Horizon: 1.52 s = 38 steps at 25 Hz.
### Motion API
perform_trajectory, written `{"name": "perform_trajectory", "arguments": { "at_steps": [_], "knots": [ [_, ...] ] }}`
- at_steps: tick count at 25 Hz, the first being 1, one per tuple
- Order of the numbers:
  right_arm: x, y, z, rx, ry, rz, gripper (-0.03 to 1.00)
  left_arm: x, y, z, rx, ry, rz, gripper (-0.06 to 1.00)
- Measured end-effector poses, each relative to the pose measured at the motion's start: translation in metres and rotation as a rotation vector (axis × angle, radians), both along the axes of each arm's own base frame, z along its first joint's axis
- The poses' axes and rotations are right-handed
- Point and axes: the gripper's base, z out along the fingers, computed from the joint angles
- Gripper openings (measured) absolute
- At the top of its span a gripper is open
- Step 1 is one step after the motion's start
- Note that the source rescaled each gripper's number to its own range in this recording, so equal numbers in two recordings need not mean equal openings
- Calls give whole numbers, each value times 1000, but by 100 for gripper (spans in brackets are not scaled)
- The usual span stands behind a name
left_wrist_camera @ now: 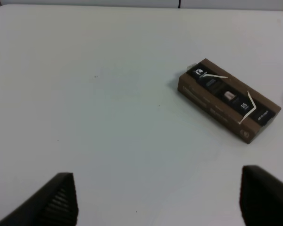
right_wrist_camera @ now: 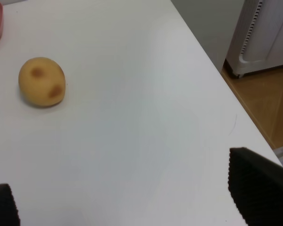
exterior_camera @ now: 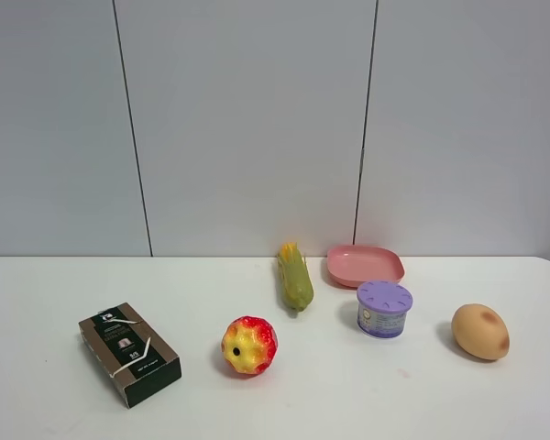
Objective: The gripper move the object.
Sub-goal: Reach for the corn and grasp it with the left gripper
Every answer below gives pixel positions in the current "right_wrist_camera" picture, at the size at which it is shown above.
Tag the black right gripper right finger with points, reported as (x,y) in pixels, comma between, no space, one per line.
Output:
(256,187)

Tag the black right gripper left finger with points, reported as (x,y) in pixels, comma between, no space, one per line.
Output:
(8,209)

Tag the white appliance on wheels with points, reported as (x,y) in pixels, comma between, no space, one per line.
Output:
(257,42)

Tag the tan spotted toy potato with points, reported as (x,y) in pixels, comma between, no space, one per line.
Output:
(42,82)

